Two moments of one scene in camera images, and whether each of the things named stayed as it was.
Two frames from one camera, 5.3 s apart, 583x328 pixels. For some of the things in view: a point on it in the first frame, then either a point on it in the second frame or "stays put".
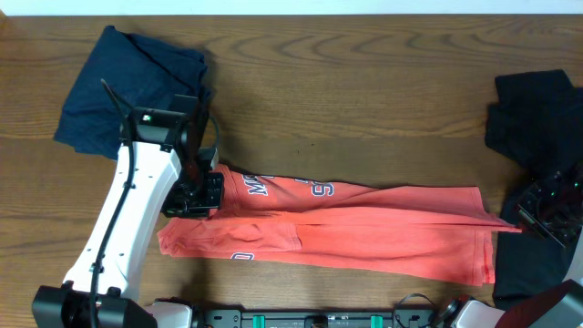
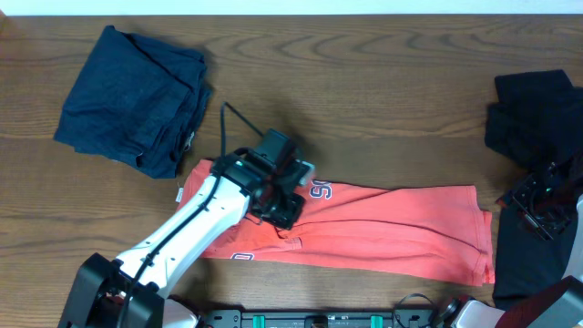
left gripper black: [214, 190] -> [286, 212]
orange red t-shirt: [443, 231] stays put
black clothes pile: [537, 127] stays put
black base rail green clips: [320, 318] stays put
